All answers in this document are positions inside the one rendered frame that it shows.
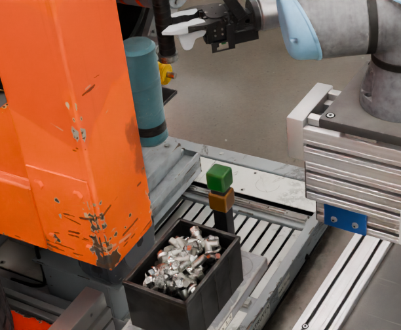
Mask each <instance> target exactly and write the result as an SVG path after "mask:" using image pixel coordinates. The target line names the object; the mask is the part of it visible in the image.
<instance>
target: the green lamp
mask: <svg viewBox="0 0 401 330"><path fill-rule="evenodd" d="M206 183H207V187H208V189H210V190H213V191H218V192H221V193H225V192H226V190H227V189H228V188H229V187H230V186H231V185H232V183H233V174H232V168H231V167H228V166H224V165H221V164H214V165H213V166H212V167H211V168H210V169H209V170H208V171H207V173H206Z"/></svg>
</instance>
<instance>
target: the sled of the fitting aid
mask: <svg viewBox="0 0 401 330"><path fill-rule="evenodd" d="M181 153H182V156H181V157H179V159H178V160H177V161H176V162H175V163H174V164H173V165H172V166H171V167H170V169H169V170H168V171H167V172H166V173H165V174H164V175H163V176H162V177H161V178H160V179H159V180H158V181H157V182H156V184H155V185H154V186H153V187H152V188H151V189H150V190H149V195H150V200H151V207H152V211H153V218H154V226H155V225H156V224H157V223H158V222H159V220H160V219H161V218H162V217H163V215H164V214H165V213H166V212H167V211H168V210H169V209H170V208H171V207H172V205H173V204H174V203H175V202H176V200H177V199H178V198H179V197H180V196H181V195H182V194H183V193H184V192H185V190H186V189H187V188H188V187H189V186H190V184H192V182H194V180H195V179H196V178H197V177H198V176H199V174H200V173H201V172H202V167H201V156H200V152H199V151H194V150H191V149H186V148H183V147H181ZM9 240H10V241H12V242H16V243H18V244H22V245H24V246H27V247H30V248H33V249H34V245H33V244H29V243H27V242H23V241H21V240H17V239H15V238H11V237H9Z"/></svg>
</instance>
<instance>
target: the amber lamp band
mask: <svg viewBox="0 0 401 330"><path fill-rule="evenodd" d="M208 199H209V205H210V209H212V210H216V211H220V212H223V213H227V212H228V211H229V210H230V208H231V207H232V206H233V204H234V203H235V194H234V188H232V187H231V188H230V189H229V191H228V192H227V194H226V195H225V196H220V195H217V194H212V193H211V191H210V192H209V193H208Z"/></svg>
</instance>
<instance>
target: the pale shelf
mask: <svg viewBox="0 0 401 330"><path fill-rule="evenodd" d="M241 258H242V271H243V278H244V280H243V281H242V283H241V284H240V285H239V287H238V288H237V290H236V291H235V292H234V293H233V295H232V296H231V298H230V299H229V300H228V301H227V303H226V305H225V306H224V307H223V308H222V310H221V311H220V313H219V314H218V315H217V316H216V318H215V320H214V321H213V322H212V323H211V325H210V326H209V328H208V329H207V330H226V329H227V328H228V326H229V324H230V323H231V322H232V320H233V318H234V317H235V316H236V314H237V312H238V311H239V310H240V308H241V307H242V305H243V304H244V302H245V301H246V299H247V298H248V296H249V295H250V294H251V292H252V290H253V289H254V288H255V286H256V285H257V283H258V282H259V280H260V279H261V277H262V276H263V274H264V273H265V271H266V270H267V268H268V266H267V258H266V257H264V256H261V255H257V254H255V253H250V252H248V251H244V250H241ZM121 330H145V329H142V328H139V327H136V326H134V325H132V322H131V318H130V319H129V321H128V322H127V323H126V325H125V326H124V327H123V328H122V329H121Z"/></svg>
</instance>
